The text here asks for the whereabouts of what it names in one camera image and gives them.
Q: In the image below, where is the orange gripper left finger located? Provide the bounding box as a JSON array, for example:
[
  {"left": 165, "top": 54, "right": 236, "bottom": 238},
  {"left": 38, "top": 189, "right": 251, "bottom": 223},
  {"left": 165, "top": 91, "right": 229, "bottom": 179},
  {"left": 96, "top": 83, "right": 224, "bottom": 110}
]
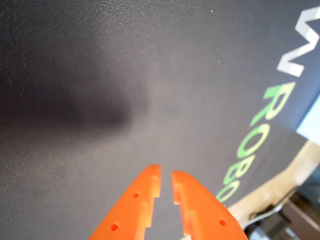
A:
[{"left": 87, "top": 163, "right": 162, "bottom": 240}]

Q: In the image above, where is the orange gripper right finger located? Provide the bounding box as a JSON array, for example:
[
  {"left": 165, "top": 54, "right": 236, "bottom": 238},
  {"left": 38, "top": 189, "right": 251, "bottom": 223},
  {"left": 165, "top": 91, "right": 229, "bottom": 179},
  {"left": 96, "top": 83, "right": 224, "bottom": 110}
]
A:
[{"left": 171, "top": 170, "right": 249, "bottom": 240}]

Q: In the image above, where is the dark brown furniture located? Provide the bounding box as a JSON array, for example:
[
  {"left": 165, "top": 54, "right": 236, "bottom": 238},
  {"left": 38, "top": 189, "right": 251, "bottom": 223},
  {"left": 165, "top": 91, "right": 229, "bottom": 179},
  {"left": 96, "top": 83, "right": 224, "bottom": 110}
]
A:
[{"left": 279, "top": 197, "right": 320, "bottom": 233}]

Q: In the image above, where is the dark mat WOWROBO print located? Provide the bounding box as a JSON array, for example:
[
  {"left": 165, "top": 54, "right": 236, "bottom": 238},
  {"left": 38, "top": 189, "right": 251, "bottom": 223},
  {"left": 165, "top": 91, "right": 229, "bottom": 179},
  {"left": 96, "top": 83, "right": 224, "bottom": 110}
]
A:
[{"left": 0, "top": 0, "right": 320, "bottom": 240}]

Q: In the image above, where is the grey cable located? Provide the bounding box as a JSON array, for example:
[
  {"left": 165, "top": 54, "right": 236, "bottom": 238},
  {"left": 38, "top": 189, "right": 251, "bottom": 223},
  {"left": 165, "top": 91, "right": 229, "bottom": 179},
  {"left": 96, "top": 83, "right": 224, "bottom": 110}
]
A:
[{"left": 242, "top": 203, "right": 285, "bottom": 228}]

